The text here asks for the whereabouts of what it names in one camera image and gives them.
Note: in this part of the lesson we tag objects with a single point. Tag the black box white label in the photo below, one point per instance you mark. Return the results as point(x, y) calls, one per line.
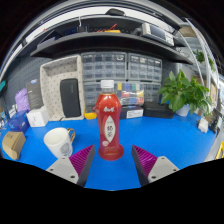
point(132, 112)

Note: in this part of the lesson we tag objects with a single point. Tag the red drink bottle white cap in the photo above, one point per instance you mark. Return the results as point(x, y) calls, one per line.
point(108, 113)

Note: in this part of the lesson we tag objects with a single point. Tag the black rectangular case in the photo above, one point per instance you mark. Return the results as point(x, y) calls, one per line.
point(70, 97)

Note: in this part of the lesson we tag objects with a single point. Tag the white shelf unit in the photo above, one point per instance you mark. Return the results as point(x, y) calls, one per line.
point(201, 56)

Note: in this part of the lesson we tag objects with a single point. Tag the flat black case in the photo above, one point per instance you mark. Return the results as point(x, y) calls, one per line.
point(156, 110)

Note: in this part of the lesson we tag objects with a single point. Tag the grey oscilloscope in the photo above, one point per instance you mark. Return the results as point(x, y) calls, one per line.
point(157, 33)

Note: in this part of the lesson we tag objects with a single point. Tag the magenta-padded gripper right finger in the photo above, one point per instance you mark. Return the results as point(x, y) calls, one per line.
point(161, 167)

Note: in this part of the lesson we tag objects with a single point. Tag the brown cardboard box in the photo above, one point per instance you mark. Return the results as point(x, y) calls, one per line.
point(13, 145)

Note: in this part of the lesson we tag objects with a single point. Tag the green potted plant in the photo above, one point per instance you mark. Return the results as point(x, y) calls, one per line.
point(181, 93)

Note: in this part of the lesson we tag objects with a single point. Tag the grey parts drawer cabinet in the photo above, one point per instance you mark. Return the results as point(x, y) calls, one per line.
point(104, 66)
point(145, 67)

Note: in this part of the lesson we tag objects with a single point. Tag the dark grey upright box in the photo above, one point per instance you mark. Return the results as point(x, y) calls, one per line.
point(34, 94)

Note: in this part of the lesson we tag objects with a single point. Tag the yellow tool red leads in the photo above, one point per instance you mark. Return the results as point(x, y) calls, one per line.
point(111, 31)

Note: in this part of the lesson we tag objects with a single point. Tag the clear box colourful parts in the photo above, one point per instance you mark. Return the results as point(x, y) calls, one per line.
point(131, 94)

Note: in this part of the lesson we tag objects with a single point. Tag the black rounded object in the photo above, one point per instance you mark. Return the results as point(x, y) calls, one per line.
point(115, 12)

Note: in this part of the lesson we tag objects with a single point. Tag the white power adapter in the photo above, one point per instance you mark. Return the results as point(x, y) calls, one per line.
point(203, 125)

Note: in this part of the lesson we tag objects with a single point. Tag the blue box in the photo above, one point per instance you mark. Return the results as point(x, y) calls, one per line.
point(19, 121)

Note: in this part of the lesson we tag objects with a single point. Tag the white perforated tray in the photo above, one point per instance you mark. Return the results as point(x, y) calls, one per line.
point(51, 90)

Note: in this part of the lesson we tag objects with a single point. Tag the small grey drawer cabinet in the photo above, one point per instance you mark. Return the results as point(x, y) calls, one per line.
point(152, 92)
point(90, 95)

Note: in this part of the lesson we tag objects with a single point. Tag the yellow multimeter red leads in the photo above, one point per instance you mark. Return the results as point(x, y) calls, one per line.
point(90, 116)

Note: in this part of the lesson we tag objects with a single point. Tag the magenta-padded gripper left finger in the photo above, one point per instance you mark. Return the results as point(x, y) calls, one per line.
point(63, 168)

